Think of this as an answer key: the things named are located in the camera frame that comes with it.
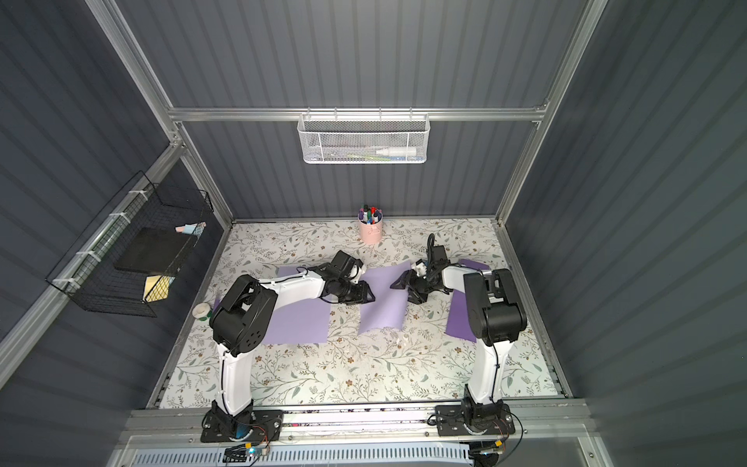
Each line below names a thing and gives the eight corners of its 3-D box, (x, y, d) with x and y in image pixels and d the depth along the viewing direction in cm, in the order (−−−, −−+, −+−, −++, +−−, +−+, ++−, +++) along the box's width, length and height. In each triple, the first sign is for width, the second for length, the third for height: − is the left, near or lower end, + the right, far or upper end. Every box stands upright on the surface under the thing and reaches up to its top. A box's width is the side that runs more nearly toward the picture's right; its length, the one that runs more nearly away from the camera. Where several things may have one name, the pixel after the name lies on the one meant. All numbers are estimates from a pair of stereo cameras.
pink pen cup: (360, 245, 115) (357, 221, 104) (360, 233, 119) (358, 208, 108) (382, 245, 115) (382, 221, 104) (382, 233, 119) (382, 208, 108)
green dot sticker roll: (192, 321, 95) (187, 317, 92) (199, 306, 98) (195, 302, 96) (209, 321, 95) (205, 317, 92) (215, 306, 98) (211, 302, 96)
